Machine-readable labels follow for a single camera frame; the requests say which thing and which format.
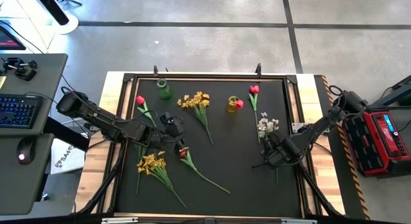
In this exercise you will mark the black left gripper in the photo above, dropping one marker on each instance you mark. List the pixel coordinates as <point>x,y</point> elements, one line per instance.
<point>159,137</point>

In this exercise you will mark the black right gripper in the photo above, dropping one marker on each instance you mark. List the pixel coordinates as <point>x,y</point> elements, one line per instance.
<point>276,158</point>

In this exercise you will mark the yellow artificial flower bunch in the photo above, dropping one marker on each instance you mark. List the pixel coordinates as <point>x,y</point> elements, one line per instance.
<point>151,161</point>
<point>196,102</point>

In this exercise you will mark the yellow glass vase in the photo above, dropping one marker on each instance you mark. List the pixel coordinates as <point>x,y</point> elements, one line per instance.
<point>231,106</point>

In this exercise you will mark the green glass vase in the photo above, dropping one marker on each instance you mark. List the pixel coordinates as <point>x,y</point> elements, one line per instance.
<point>164,91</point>

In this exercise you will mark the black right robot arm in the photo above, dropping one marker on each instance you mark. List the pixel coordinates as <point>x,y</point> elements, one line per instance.
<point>321,124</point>

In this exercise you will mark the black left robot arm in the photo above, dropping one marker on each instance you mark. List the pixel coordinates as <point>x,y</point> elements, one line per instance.
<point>96,116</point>

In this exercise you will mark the black mat with hazard stripes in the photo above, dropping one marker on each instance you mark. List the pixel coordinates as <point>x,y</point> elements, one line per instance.
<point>353,192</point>

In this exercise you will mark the white printed paper bag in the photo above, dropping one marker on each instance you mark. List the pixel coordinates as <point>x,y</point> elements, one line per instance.
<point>69,156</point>

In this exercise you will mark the red black power station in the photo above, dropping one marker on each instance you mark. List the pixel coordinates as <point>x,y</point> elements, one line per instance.
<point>382,137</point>

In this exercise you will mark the black desk support bar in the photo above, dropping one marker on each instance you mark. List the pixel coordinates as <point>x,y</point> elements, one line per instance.
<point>64,134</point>

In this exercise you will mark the black equipment stand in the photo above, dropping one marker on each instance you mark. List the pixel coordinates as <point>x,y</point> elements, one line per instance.
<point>401,89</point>

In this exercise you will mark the grey desk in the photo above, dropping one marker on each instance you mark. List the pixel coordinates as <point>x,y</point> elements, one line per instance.
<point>48,76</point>
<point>19,185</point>

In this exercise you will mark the black computer mouse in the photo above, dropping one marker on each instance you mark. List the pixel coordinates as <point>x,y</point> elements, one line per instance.
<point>25,150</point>

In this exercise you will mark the black panel on white base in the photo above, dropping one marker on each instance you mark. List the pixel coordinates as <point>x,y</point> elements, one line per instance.
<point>69,26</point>

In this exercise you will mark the black backlit keyboard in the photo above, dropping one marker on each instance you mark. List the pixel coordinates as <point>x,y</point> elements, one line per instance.
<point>19,111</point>

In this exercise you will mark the black desk clamp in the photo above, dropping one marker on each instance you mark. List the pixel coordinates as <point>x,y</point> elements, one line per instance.
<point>24,73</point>

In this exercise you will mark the yellow sticky note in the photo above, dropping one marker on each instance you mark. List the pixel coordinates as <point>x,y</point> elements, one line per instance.
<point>2,82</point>

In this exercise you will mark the black monitor with red screen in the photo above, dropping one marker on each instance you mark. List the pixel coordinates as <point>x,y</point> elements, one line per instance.
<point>9,41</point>

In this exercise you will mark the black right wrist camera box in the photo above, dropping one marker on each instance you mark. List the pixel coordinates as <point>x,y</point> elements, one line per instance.
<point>286,146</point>

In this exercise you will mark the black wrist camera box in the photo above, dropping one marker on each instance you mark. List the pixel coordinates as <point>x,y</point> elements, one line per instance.
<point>175,126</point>
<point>286,146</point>

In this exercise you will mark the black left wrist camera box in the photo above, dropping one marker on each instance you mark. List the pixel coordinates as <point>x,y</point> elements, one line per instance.
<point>175,126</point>

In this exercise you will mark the white angle bracket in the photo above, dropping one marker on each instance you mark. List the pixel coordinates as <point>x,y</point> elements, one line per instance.
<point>297,126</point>

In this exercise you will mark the black frame clamp knob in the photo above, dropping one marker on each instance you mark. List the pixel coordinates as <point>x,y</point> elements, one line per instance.
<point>258,70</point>
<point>155,71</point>

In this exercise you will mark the silver metal bracket plate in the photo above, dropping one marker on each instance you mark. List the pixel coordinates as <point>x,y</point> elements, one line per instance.
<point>118,220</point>
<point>298,221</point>

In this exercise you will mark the black aluminium table frame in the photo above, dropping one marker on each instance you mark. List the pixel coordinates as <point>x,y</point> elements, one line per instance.
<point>128,77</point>

